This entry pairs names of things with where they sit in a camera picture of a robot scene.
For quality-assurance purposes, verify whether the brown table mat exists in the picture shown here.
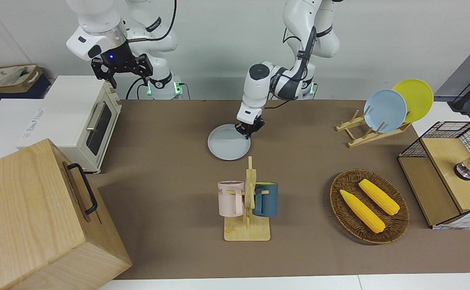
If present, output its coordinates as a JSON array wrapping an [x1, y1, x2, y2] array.
[[86, 99, 470, 280]]

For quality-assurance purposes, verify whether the beige and navy storage bag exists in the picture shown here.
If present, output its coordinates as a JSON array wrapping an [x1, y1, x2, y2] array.
[[0, 64, 52, 106]]

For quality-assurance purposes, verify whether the yellow plate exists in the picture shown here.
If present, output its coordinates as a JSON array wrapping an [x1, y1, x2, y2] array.
[[392, 79, 435, 124]]

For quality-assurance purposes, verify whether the cream toaster oven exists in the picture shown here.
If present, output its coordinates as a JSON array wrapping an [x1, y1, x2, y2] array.
[[17, 75, 122, 174]]

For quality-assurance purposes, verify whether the wire and wood shelf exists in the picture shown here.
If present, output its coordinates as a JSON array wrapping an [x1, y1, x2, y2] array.
[[397, 121, 470, 230]]

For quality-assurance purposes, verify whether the yellow corn cob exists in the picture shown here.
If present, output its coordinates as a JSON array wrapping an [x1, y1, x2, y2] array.
[[358, 178, 401, 216], [339, 189, 386, 234]]

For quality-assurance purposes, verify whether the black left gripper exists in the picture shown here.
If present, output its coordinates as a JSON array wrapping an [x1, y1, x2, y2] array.
[[235, 114, 266, 140]]

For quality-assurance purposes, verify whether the dark blue mug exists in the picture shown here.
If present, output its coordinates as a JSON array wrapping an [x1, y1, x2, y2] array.
[[253, 182, 279, 218]]

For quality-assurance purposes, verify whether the gray plate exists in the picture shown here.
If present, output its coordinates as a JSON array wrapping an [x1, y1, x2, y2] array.
[[207, 124, 252, 161]]

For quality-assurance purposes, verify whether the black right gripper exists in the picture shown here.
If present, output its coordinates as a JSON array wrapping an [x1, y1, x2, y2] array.
[[91, 40, 154, 89]]

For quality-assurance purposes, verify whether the pink mug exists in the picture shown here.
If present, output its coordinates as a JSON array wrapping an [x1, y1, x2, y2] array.
[[217, 180, 245, 217]]

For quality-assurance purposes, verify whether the wooden mug tree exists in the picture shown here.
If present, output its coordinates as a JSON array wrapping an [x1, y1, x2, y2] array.
[[223, 156, 271, 242]]

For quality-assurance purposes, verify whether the large wooden box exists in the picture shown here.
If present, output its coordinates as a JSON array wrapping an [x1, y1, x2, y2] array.
[[0, 138, 133, 290]]

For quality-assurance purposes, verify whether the wooden plate rack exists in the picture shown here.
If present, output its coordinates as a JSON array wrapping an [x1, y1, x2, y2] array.
[[335, 109, 412, 148]]

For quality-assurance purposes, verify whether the round wicker basket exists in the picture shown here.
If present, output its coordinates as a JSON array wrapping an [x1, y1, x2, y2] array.
[[329, 169, 410, 245]]

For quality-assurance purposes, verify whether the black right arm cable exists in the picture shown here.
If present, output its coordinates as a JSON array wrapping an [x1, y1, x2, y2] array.
[[127, 0, 178, 43]]

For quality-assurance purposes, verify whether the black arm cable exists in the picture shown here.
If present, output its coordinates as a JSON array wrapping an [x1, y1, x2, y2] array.
[[127, 0, 178, 43], [282, 25, 318, 81]]

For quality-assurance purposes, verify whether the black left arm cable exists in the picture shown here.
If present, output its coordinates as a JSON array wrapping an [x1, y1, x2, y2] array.
[[282, 25, 318, 81]]

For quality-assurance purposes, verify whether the light blue plate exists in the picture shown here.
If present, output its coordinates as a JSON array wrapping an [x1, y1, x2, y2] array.
[[364, 89, 408, 134]]

